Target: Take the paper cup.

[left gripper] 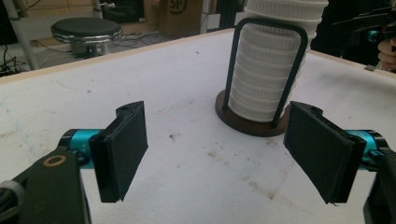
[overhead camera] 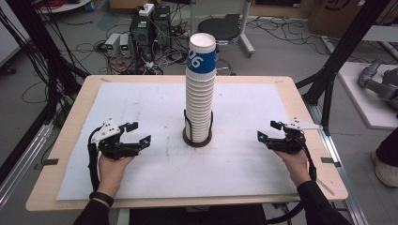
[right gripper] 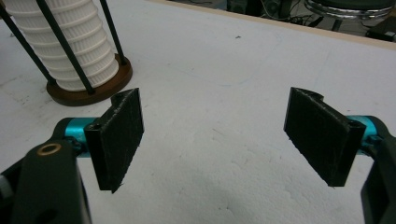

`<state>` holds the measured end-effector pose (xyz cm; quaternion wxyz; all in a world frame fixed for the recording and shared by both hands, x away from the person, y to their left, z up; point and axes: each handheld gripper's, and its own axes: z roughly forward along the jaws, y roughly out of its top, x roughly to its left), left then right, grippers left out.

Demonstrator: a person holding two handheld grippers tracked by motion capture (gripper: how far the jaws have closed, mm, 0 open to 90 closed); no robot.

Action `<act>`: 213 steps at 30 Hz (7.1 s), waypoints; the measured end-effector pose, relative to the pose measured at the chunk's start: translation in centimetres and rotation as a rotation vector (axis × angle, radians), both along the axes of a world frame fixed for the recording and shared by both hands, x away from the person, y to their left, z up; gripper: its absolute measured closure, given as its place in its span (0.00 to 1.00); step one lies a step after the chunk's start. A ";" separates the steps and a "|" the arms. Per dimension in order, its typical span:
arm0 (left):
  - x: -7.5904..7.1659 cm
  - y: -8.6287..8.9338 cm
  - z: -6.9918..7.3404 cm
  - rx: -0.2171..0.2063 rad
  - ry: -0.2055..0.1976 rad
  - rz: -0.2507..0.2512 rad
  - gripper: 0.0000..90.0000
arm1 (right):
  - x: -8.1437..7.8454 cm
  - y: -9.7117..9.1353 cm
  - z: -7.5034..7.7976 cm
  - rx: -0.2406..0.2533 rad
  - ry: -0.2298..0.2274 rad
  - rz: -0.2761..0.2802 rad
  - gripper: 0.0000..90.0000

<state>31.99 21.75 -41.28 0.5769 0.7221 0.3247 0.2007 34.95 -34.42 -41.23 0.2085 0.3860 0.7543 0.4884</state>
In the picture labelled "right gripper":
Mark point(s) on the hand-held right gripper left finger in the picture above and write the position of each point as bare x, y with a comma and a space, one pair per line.
115, 140

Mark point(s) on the stack of white pleated lids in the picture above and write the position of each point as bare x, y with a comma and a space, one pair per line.
71, 40

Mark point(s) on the chrome stool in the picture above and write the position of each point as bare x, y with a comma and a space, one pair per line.
348, 9

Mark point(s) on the black box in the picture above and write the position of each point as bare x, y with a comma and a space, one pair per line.
383, 31

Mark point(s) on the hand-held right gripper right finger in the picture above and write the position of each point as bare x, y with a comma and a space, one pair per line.
320, 137

